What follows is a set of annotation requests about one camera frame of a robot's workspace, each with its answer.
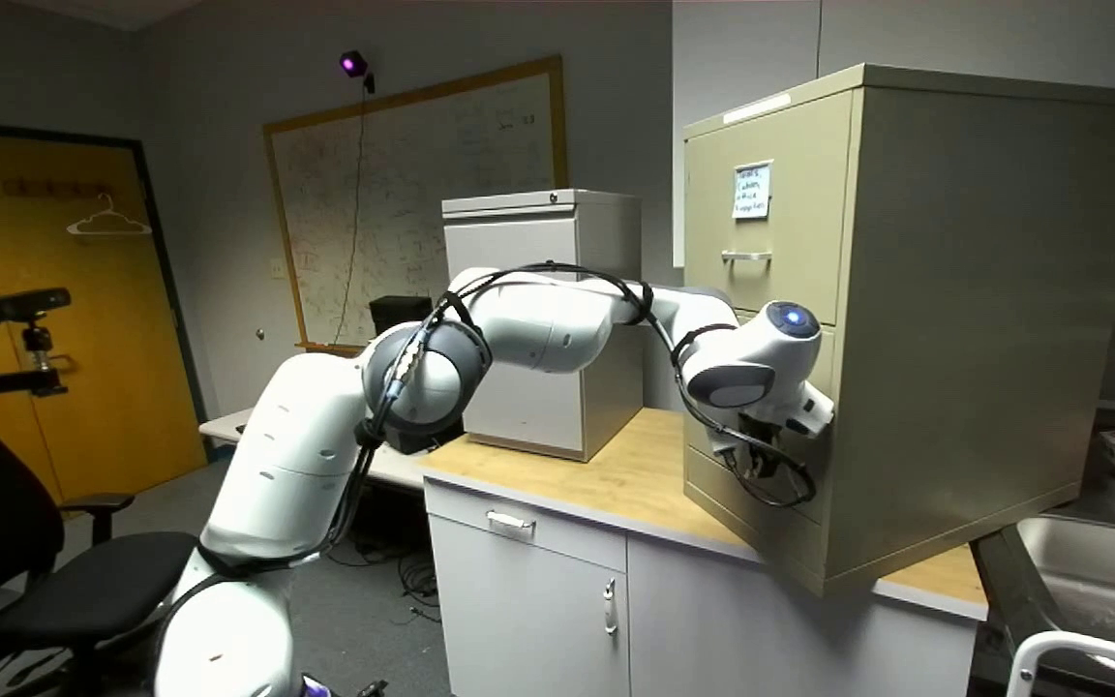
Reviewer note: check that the beige file cabinet housing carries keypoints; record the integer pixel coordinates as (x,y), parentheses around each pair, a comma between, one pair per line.
(968,325)

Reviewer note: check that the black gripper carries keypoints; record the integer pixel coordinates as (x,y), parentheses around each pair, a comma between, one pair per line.
(741,446)

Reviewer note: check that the grey two-drawer file cabinet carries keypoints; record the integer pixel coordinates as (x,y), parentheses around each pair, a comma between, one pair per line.
(520,220)

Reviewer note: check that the purple-lit wall camera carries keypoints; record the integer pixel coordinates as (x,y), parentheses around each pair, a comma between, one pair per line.
(354,65)

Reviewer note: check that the beige drawer with paper label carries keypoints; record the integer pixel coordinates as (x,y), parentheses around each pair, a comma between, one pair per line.
(812,220)

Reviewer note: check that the white tube frame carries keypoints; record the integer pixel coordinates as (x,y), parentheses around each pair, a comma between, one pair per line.
(1075,642)

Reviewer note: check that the black camera on stand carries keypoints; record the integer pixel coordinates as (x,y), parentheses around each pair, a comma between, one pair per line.
(16,308)

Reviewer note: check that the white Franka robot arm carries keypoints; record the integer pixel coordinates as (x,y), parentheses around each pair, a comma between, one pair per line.
(289,451)

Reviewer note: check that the steel sink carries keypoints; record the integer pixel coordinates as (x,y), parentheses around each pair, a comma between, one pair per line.
(1102,582)

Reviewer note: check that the white clothes hanger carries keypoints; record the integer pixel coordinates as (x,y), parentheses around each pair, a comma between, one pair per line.
(107,212)

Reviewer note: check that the white base cabinet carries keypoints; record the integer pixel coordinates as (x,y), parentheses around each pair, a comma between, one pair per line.
(532,620)

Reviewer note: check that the wood-framed whiteboard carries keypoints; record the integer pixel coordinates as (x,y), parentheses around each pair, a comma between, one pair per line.
(453,170)

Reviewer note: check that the small black monitor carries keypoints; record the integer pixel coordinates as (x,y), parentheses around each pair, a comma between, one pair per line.
(397,312)

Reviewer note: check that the white paper label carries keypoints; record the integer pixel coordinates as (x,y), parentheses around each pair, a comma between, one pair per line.
(751,190)

